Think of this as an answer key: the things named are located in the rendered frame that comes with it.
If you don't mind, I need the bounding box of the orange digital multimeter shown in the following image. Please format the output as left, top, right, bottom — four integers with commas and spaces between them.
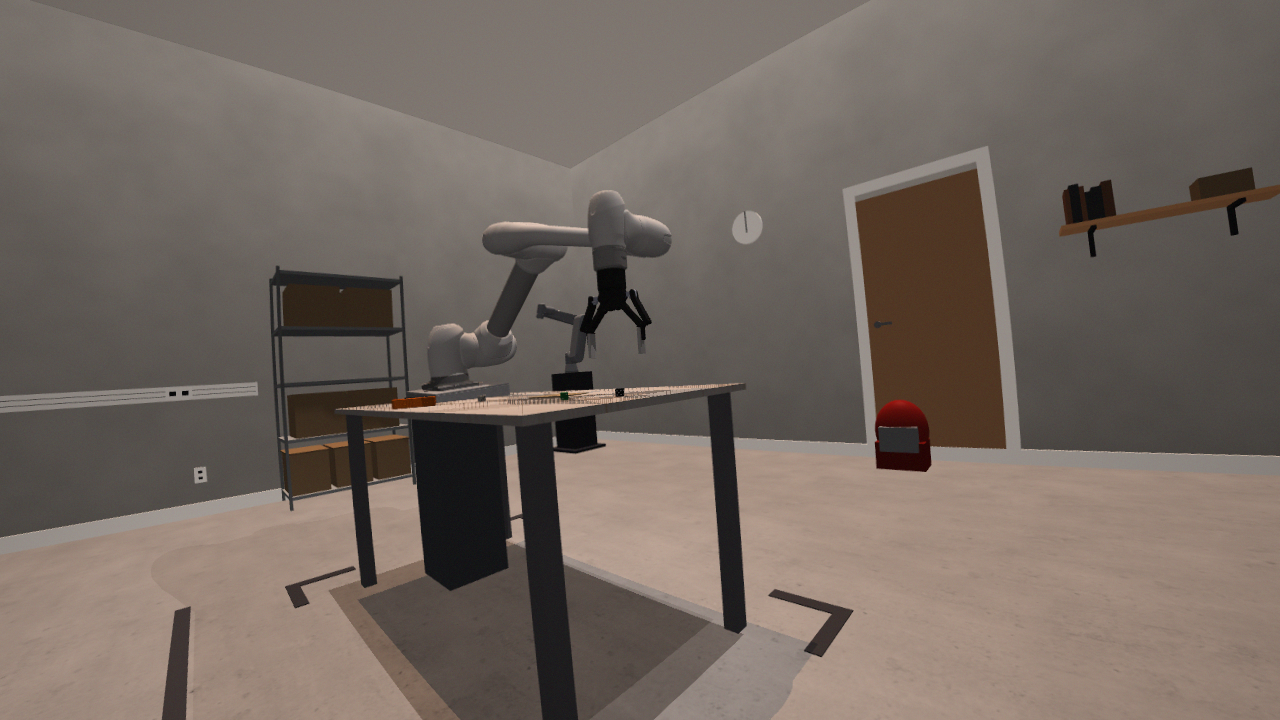
390, 396, 436, 409

